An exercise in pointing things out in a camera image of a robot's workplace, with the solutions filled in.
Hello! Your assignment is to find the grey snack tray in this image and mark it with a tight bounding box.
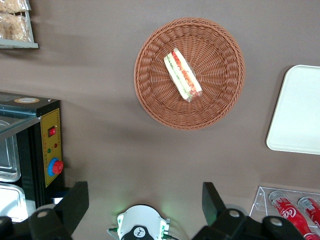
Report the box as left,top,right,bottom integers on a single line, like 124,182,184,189
0,0,40,50

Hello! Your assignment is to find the steel food pan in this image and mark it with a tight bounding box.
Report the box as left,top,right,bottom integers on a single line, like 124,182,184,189
0,119,22,183
0,182,29,223

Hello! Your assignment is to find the clear bag of fried snacks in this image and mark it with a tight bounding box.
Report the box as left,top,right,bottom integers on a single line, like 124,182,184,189
0,12,33,43
0,0,32,13

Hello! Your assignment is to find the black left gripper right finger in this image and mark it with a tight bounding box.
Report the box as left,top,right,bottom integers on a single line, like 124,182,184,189
192,181,251,240

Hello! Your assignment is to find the clear acrylic bottle rack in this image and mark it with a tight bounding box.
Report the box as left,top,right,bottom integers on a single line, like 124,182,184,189
249,185,320,240

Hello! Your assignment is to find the round brown wicker basket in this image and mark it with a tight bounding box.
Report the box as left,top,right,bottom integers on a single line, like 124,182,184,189
133,16,246,131

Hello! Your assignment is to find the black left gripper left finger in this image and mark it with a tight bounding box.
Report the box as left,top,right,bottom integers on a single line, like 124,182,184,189
27,181,90,240

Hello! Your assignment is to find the cream plastic serving tray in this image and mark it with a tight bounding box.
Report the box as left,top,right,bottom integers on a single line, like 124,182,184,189
265,64,320,156

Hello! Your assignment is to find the red cola bottle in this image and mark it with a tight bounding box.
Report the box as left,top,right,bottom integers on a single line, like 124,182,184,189
296,196,320,230
268,189,320,240

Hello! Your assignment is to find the triangle sandwich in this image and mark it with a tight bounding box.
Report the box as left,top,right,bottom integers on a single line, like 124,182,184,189
163,47,203,104

